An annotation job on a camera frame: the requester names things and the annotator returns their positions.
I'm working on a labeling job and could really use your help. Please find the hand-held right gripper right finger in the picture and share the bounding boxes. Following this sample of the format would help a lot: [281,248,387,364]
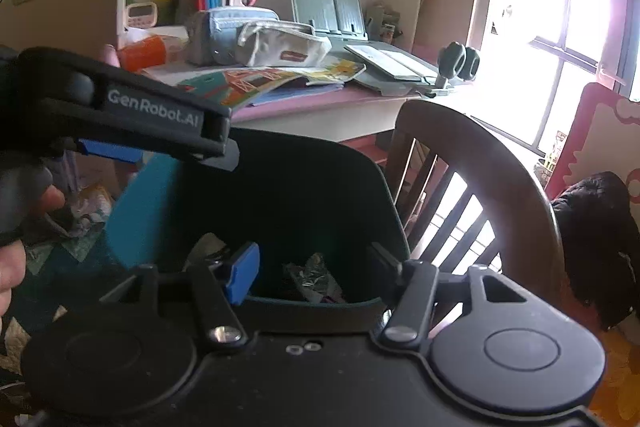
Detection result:
[367,242,530,351]

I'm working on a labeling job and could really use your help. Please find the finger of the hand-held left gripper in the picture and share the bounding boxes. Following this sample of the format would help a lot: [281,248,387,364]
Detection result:
[196,139,242,173]
[75,137,147,164]

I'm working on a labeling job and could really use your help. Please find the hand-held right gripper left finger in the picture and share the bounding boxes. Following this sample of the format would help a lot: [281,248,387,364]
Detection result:
[100,242,262,350]

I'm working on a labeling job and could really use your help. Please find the teal trash bin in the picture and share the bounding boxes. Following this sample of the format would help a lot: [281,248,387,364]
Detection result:
[104,126,412,310]

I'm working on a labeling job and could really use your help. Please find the person's left hand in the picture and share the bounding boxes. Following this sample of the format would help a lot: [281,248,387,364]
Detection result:
[0,183,67,324]

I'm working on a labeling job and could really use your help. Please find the silver foil wrapper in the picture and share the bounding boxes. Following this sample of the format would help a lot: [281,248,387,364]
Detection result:
[281,252,347,305]

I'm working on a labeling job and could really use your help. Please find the colourful picture book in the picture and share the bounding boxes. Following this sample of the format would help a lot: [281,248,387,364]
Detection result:
[176,56,369,122]

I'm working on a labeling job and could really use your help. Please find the orange snack packet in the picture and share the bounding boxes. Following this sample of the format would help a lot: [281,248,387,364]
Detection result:
[116,33,190,74]

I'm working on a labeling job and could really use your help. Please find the white paper pad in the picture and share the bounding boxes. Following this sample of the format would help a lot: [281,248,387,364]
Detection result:
[141,64,202,86]

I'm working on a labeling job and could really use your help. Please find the blue flat book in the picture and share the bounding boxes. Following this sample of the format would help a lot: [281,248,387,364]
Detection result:
[249,81,347,108]

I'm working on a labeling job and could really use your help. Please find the pink desk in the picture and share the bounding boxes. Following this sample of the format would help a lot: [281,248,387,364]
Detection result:
[227,82,483,170]

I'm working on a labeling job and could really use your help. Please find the white digital timer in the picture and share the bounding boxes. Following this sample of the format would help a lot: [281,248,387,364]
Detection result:
[124,1,159,28]

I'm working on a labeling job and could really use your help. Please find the blue grey pencil case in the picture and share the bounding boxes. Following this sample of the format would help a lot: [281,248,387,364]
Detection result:
[184,6,282,66]

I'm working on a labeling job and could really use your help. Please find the beige pencil case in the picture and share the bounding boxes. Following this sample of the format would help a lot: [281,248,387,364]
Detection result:
[236,20,334,68]

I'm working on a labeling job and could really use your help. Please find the dark wooden chair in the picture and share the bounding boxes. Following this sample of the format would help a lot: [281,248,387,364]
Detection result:
[384,99,567,345]

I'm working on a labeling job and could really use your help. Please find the grey book stand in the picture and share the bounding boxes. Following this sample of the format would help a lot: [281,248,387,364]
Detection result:
[286,0,370,42]

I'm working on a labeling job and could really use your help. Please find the open white book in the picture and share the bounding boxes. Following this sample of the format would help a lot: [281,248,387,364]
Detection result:
[344,42,427,81]

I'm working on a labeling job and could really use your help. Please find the desk pen holder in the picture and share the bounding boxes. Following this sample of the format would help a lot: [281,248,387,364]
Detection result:
[366,4,404,44]

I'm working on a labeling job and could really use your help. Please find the black jacket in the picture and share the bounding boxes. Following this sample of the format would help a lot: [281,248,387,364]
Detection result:
[549,171,640,334]

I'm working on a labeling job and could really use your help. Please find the pink board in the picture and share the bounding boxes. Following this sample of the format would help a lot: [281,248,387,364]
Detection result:
[544,81,640,208]

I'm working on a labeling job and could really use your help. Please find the window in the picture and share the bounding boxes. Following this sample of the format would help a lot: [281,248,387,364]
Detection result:
[479,0,640,158]

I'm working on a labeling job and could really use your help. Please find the orange patterned blanket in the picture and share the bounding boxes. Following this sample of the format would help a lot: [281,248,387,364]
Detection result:
[584,326,640,427]

